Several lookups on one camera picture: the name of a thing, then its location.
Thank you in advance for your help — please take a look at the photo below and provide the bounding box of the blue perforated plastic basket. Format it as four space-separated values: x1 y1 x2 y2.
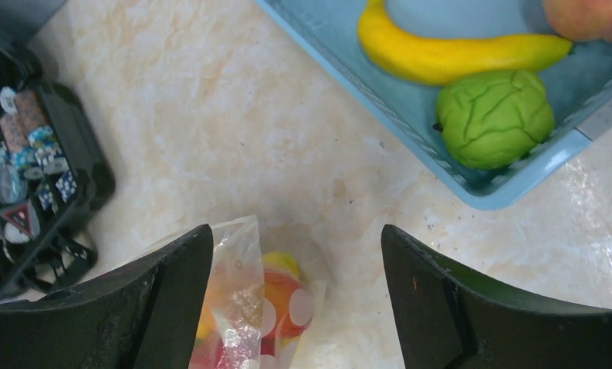
254 0 612 211

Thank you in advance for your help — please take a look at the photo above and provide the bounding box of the clear dotted zip bag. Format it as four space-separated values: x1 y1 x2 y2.
132 214 332 369

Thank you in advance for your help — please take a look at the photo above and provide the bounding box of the toy peach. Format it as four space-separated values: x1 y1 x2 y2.
542 0 612 42

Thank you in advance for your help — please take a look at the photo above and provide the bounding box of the small orange toy fruit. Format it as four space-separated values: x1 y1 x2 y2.
261 271 315 339

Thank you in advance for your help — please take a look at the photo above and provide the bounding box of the yellow toy banana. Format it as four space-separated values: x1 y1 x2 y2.
357 1 575 86

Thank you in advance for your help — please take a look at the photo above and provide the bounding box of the green toy lime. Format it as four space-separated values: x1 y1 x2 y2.
435 70 556 171

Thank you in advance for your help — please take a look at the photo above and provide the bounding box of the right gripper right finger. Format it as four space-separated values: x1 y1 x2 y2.
381 224 612 368

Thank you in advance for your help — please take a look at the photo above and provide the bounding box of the black poker chip case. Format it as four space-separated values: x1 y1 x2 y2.
0 29 115 301

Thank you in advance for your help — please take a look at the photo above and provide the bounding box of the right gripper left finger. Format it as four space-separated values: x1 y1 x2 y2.
0 224 214 368

